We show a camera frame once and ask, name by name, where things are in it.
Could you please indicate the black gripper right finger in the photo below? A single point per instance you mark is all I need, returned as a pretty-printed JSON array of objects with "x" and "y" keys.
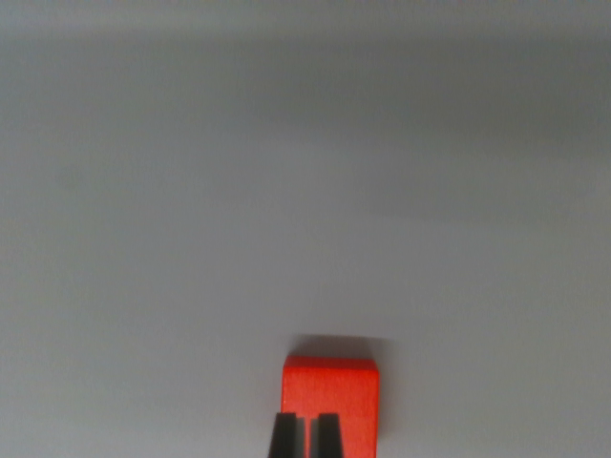
[{"x": 329, "y": 436}]

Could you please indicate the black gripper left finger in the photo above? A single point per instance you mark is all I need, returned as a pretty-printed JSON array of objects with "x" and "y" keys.
[{"x": 285, "y": 436}]

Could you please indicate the red cube block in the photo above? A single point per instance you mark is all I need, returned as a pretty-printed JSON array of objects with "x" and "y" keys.
[{"x": 353, "y": 391}]

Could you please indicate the white plastic tray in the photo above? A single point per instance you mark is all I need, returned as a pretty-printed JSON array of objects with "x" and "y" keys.
[{"x": 191, "y": 214}]

